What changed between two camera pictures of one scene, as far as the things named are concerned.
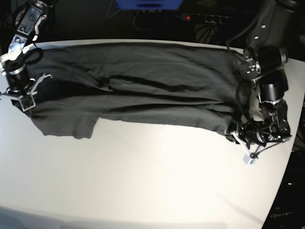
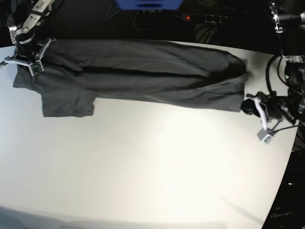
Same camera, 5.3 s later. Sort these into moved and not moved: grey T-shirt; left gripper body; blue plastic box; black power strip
Moved: grey T-shirt; left gripper body
Not moved: blue plastic box; black power strip
